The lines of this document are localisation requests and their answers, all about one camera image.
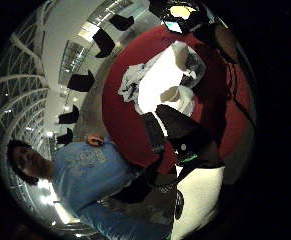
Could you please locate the white crumpled bag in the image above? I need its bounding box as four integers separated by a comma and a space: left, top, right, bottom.
159, 84, 196, 116

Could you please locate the white printed plastic bag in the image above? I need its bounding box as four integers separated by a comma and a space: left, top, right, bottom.
118, 63, 153, 103

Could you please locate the clear plastic bag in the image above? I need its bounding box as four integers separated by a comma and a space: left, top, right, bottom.
171, 41, 208, 88

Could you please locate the the person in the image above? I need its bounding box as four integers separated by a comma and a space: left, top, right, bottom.
6, 134, 179, 240

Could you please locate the black chair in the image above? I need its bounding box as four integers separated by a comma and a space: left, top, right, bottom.
56, 127, 74, 146
108, 14, 135, 32
92, 28, 116, 59
66, 69, 96, 93
58, 104, 80, 125

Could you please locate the black device with bright screen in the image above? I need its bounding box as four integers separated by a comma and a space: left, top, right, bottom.
149, 0, 217, 35

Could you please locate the white lattice window frame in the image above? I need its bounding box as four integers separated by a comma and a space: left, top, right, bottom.
0, 1, 58, 204

